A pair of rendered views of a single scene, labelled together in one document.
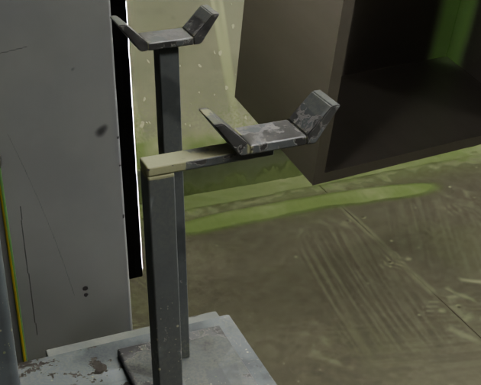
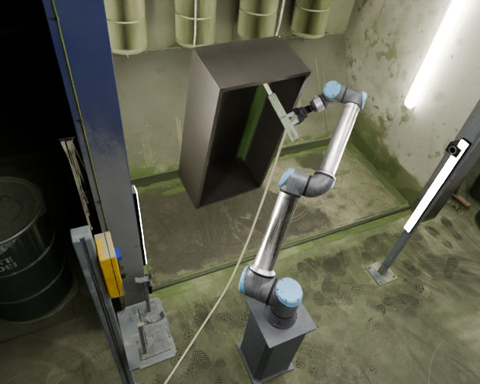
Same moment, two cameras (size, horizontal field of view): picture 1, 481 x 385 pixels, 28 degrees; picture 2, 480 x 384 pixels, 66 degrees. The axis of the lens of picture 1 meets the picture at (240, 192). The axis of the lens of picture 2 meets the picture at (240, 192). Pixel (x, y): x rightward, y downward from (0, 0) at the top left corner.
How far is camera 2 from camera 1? 1.32 m
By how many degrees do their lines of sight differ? 19
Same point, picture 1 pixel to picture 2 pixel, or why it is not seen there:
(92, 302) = (135, 270)
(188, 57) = (168, 139)
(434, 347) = (228, 241)
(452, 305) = (235, 226)
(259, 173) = not seen: hidden behind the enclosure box
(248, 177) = not seen: hidden behind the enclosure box
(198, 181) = (171, 176)
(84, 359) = (132, 310)
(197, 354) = (152, 310)
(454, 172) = not seen: hidden behind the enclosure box
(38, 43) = (122, 236)
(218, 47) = (178, 136)
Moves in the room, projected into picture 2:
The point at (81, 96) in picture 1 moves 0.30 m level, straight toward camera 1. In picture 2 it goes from (132, 242) to (132, 290)
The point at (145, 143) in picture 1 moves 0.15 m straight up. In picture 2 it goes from (155, 166) to (154, 154)
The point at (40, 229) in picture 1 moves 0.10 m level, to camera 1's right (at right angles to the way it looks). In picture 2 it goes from (123, 262) to (141, 263)
